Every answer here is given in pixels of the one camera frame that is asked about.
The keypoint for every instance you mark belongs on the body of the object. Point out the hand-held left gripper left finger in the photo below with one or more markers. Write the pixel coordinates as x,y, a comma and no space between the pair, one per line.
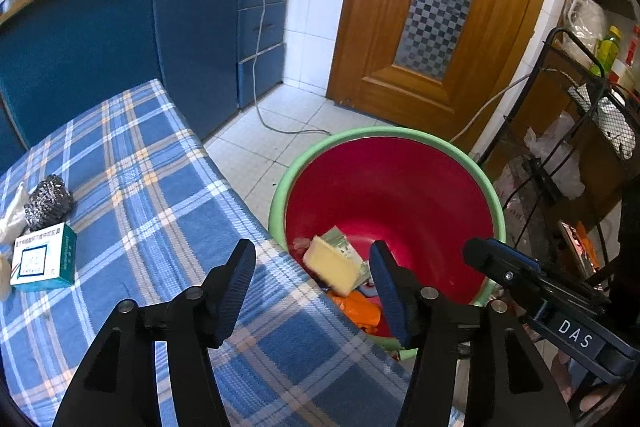
235,287

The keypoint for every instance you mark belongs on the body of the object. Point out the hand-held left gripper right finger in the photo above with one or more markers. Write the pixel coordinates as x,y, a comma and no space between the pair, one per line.
387,292

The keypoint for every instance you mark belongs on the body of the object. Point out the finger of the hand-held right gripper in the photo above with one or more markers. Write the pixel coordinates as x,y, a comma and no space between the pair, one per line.
492,262

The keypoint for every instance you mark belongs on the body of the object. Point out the orange plastic wrapper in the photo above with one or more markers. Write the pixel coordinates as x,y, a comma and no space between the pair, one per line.
360,309

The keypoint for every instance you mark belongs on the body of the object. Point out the yellow sponge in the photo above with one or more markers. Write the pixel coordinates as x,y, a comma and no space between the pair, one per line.
332,264

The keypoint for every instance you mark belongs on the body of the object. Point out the red bucket with green rim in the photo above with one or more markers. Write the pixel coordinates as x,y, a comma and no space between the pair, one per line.
400,197

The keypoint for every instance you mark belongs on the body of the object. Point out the person's right hand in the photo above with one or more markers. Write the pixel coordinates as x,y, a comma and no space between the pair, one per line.
592,399

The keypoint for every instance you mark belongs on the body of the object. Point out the orange snack package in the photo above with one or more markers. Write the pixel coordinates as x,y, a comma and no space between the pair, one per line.
582,247

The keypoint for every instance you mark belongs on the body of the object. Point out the crumpled white rack bag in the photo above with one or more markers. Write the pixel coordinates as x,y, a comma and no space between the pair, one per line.
557,157

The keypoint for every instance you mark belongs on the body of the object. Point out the blue plaid tablecloth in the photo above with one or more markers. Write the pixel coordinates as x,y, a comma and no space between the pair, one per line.
150,167

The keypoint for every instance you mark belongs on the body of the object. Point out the white mesh basket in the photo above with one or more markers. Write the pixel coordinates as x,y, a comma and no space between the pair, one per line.
607,119

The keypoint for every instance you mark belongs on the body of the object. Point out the teal and white box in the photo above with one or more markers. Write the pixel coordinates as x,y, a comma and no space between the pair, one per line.
42,259

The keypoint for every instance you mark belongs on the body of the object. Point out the steel wool scrubber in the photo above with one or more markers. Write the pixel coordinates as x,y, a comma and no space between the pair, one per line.
50,204

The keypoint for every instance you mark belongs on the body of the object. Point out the white plastic bag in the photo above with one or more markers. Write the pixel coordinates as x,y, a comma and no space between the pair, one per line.
12,222

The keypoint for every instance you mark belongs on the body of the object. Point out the wooden door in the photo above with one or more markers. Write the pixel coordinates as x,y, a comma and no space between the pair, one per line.
380,57

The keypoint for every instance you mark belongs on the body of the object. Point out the green plastic bottle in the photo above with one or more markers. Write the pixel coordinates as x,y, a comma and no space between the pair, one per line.
607,52

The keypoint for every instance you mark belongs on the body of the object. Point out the white bag on shelf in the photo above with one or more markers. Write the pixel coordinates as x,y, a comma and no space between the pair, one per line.
585,19

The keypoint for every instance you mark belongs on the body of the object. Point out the blue kitchen cabinet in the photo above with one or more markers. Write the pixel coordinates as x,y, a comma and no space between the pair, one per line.
125,32

